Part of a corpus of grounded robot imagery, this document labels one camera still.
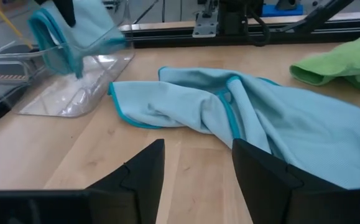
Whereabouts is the light blue microfiber towel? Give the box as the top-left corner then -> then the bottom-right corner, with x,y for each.
107,65 -> 360,190
27,0 -> 127,79

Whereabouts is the silver arm base bracket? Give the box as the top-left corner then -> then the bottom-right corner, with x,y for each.
192,11 -> 219,39

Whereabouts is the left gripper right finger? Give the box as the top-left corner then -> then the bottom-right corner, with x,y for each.
231,139 -> 345,224

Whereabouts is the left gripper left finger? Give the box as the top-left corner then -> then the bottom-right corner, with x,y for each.
88,139 -> 165,224

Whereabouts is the blue plastic block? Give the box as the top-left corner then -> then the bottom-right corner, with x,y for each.
262,3 -> 304,17

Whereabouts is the yellow cable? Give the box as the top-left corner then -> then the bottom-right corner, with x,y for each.
0,0 -> 34,50

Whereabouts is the green microfiber towel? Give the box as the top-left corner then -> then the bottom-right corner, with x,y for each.
289,26 -> 360,95

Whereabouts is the clear plastic bin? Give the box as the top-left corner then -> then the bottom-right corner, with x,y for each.
0,0 -> 136,119

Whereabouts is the black cable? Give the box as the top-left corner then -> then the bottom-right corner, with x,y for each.
244,7 -> 272,47

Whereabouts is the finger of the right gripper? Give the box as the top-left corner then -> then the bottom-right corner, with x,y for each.
52,0 -> 76,28

